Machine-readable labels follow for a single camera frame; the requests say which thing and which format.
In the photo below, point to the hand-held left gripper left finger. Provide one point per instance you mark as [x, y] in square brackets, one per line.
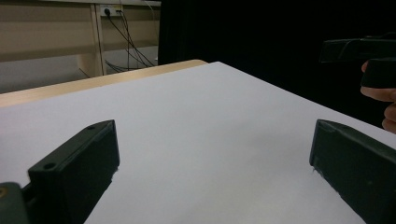
[74, 174]

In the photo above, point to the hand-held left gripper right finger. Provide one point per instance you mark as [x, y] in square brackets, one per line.
[358, 168]

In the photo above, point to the black curtain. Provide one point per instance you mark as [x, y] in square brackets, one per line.
[264, 31]

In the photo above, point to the white table cover sheet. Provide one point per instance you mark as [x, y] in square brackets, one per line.
[202, 124]

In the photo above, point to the white wall power outlet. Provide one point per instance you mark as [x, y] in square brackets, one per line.
[112, 11]

